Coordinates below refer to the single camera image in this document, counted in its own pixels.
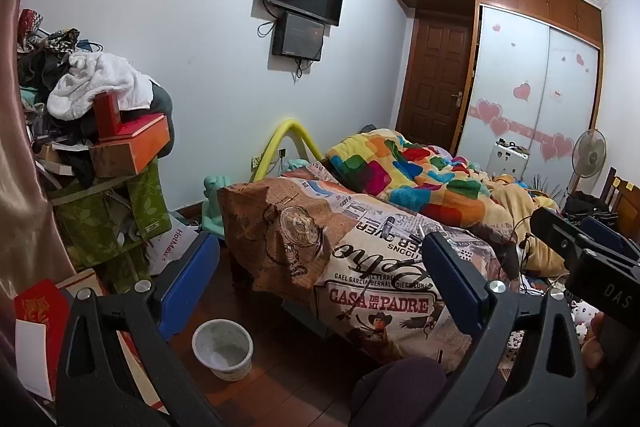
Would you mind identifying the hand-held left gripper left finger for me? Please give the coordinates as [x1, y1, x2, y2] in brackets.
[55, 232, 226, 427]

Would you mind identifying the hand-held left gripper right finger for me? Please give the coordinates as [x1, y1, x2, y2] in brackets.
[422, 232, 589, 427]

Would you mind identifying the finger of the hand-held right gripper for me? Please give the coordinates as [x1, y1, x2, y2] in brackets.
[580, 215, 640, 264]
[530, 207, 596, 273]

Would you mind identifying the white plastic waste bin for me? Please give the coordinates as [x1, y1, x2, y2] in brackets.
[192, 319, 254, 382]

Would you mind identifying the person's right hand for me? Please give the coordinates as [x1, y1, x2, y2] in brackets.
[581, 311, 607, 403]

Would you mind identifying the black bag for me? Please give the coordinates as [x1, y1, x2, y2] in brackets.
[565, 191, 621, 220]

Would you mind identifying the wooden chair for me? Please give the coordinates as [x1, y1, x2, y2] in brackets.
[602, 167, 640, 228]

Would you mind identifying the white plush toy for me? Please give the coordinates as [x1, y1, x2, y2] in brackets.
[570, 299, 596, 340]

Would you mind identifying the white plastic shopping bag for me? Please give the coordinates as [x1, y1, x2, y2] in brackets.
[147, 217, 201, 276]

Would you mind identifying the beige blanket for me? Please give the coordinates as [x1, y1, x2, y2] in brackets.
[480, 174, 571, 277]

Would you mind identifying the white standing fan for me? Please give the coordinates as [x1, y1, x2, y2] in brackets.
[562, 128, 608, 208]

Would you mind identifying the teal plastic toy chair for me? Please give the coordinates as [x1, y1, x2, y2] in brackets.
[200, 158, 308, 234]

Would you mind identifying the white storage box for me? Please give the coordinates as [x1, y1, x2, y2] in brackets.
[487, 141, 530, 182]

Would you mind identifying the newspaper print blanket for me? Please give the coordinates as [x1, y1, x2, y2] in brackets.
[217, 159, 518, 374]

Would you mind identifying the green leaf print bag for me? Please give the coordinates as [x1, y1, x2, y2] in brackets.
[52, 157, 173, 269]

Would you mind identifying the colourful patchwork blanket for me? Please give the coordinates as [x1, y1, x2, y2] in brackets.
[325, 128, 501, 229]

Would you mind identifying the dark purple cushion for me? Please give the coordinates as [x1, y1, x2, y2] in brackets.
[350, 355, 458, 427]

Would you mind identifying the orange box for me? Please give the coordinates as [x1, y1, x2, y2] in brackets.
[89, 113, 172, 178]

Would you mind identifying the red patterned paper bag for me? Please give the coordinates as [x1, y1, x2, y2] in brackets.
[14, 278, 71, 358]

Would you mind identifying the white sliding door wardrobe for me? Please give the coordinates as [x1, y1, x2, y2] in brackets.
[457, 4, 601, 188]

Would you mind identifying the yellow foam tube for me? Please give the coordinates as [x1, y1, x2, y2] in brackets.
[250, 118, 326, 182]

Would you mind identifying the red box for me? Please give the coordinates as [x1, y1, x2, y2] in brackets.
[94, 91, 122, 138]

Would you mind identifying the pink curtain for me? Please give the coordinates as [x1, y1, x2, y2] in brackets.
[0, 0, 76, 358]

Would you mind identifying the brown wooden door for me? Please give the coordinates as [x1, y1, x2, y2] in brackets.
[396, 9, 474, 148]

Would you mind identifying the white towel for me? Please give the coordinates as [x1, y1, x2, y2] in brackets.
[47, 52, 153, 120]

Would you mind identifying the pile of dark clothes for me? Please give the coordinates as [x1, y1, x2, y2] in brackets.
[17, 9, 174, 188]

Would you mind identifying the black cable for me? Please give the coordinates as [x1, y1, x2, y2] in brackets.
[500, 207, 551, 280]

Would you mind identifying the small black wall screen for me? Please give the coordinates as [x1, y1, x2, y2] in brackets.
[271, 11, 326, 62]

